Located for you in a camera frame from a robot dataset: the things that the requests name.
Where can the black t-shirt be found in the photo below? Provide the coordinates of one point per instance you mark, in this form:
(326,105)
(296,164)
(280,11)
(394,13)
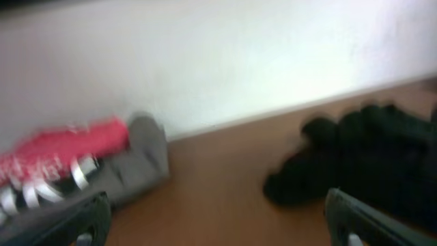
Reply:
(381,155)

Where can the black white lettered shirt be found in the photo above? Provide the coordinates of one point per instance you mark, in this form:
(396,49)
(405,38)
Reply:
(18,197)

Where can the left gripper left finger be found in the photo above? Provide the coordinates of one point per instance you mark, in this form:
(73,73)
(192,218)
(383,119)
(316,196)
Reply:
(80,220)

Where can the red folded shirt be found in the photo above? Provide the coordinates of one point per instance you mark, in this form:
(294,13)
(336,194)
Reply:
(50,154)

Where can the grey folded garment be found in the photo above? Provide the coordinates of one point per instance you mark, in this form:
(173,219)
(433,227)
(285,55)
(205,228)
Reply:
(123,176)

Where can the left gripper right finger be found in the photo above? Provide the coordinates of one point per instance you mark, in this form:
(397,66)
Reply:
(352,222)

